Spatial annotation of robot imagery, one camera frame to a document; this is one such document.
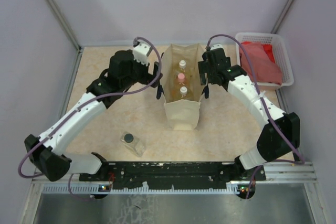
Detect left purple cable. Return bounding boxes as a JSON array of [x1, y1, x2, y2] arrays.
[[17, 36, 162, 201]]

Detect aluminium rail frame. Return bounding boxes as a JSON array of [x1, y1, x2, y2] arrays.
[[32, 162, 317, 199]]

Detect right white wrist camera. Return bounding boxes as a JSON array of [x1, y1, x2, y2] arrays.
[[206, 44, 224, 51]]

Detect beige canvas bag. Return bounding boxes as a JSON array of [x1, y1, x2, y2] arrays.
[[156, 44, 208, 130]]

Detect pink red cloth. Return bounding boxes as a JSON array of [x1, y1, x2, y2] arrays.
[[242, 41, 282, 85]]

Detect clear bottle black cap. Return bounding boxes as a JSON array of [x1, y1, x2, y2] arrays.
[[120, 132, 145, 157]]

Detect amber bottle white cap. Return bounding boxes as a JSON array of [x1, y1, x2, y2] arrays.
[[172, 86, 194, 102]]

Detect white plastic basket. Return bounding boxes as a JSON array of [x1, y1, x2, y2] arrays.
[[235, 32, 294, 90]]

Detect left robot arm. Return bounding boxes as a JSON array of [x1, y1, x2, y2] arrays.
[[24, 44, 161, 182]]

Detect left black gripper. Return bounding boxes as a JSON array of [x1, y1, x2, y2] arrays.
[[121, 54, 163, 90]]

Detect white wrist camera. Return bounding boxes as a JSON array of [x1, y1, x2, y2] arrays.
[[206, 44, 224, 51], [132, 42, 152, 67]]

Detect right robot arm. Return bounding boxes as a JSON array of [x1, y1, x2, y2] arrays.
[[198, 44, 300, 180]]

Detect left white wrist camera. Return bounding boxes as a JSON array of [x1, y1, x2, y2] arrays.
[[132, 42, 152, 67]]

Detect pink cap orange bottle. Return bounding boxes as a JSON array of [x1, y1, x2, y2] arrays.
[[173, 73, 191, 88]]

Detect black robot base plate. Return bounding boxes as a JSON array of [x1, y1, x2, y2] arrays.
[[79, 162, 266, 193]]

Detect yellow liquid bottle white cap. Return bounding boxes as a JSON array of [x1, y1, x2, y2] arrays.
[[173, 60, 191, 75]]

